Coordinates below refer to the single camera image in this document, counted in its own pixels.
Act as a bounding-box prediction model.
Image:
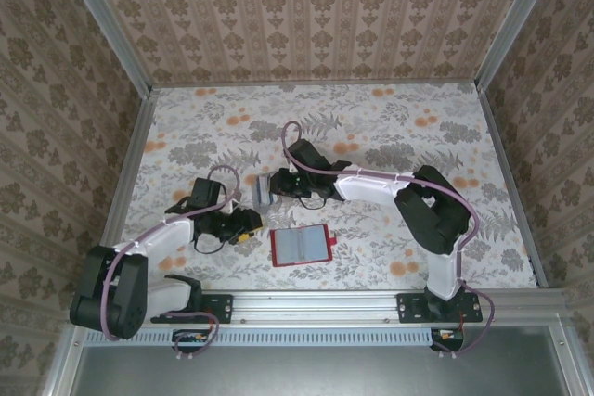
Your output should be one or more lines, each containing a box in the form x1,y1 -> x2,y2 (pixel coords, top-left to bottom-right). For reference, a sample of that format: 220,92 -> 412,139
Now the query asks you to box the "red card holder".
269,223 -> 339,269

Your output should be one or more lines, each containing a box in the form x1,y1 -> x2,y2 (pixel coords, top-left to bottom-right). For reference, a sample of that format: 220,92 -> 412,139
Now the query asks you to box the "blue credit card white logo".
253,176 -> 275,206

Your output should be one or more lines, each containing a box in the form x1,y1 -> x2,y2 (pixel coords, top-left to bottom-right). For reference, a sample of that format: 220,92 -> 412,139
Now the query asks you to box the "grey metal panel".
69,325 -> 575,396

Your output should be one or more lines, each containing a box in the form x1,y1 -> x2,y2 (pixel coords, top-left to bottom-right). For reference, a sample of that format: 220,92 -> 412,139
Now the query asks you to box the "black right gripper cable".
296,192 -> 329,210

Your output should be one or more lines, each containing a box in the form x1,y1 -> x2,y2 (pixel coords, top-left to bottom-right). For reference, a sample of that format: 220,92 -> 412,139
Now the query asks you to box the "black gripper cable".
296,192 -> 329,210
193,228 -> 234,257

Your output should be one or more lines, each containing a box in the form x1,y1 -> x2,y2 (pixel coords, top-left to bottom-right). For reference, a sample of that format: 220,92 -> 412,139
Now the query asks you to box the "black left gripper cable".
193,228 -> 234,257

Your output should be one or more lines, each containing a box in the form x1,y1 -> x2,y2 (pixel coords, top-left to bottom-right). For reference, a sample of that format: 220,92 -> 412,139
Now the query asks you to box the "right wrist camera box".
283,137 -> 327,173

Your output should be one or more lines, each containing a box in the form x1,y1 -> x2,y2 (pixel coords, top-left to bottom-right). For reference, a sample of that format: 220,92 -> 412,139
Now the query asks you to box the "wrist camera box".
283,137 -> 327,173
188,176 -> 240,212

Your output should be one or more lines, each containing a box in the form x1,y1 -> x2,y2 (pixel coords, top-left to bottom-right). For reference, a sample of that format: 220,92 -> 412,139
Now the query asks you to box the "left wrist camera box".
188,176 -> 240,212

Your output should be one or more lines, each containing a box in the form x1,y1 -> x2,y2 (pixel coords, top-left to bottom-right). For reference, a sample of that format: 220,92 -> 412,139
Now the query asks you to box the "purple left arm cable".
100,164 -> 241,360

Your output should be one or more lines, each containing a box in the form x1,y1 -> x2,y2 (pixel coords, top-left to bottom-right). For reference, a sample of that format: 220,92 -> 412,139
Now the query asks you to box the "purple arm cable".
100,164 -> 241,360
281,121 -> 496,358

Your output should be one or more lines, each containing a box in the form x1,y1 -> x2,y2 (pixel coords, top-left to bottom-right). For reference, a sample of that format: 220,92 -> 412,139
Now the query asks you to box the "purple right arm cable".
281,121 -> 496,358

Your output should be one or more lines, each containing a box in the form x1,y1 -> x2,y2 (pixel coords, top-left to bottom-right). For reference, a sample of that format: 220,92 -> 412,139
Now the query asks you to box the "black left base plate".
150,292 -> 234,326

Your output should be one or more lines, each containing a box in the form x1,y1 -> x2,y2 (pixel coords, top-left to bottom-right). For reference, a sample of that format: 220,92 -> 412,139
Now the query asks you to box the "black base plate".
397,292 -> 484,325
150,292 -> 234,326

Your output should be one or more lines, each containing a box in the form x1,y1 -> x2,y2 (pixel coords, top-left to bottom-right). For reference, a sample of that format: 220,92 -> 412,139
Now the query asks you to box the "aluminium table edge rail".
69,287 -> 571,326

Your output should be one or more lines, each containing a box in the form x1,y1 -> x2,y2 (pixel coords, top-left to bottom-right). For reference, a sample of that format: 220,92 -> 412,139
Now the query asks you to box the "aluminium wall side rail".
150,78 -> 480,90

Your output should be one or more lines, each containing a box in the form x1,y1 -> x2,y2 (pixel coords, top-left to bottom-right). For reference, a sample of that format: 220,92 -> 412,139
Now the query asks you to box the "grey slotted cable duct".
84,326 -> 465,347

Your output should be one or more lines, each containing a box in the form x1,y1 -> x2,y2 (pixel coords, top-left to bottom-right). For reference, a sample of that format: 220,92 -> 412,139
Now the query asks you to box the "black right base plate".
397,292 -> 484,325

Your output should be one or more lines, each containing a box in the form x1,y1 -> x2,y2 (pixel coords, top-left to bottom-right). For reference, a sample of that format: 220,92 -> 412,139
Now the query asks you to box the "aluminium frame post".
52,0 -> 155,95
475,0 -> 565,93

